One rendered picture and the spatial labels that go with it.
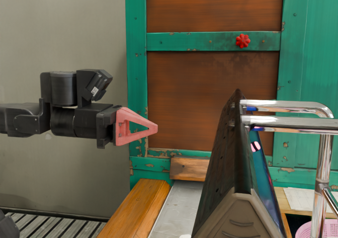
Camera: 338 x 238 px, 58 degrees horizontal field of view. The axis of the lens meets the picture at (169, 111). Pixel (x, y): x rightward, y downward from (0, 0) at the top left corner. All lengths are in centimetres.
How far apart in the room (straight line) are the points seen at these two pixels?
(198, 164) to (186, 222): 21
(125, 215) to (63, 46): 133
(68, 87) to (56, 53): 144
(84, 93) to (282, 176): 72
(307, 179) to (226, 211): 87
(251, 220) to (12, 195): 230
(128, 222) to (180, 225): 14
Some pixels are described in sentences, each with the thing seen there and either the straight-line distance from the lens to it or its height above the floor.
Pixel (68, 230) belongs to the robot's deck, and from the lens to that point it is 105.
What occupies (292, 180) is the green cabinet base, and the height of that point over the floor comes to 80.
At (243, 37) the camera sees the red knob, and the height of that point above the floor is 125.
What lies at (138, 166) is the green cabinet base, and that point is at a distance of 112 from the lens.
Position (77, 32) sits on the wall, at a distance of 196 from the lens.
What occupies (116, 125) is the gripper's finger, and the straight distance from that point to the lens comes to 57.
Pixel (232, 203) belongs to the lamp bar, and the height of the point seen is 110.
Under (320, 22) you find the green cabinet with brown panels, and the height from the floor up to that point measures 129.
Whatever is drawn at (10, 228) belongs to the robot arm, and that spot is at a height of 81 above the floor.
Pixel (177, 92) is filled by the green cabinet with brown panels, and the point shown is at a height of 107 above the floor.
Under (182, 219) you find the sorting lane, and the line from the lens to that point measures 92.
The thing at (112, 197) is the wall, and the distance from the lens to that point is 211.
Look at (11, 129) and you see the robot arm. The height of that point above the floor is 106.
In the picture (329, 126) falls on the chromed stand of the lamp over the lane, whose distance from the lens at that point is 45.
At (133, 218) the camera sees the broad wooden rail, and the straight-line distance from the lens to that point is 88.
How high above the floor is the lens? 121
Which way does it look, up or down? 11 degrees down
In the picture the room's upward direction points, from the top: straight up
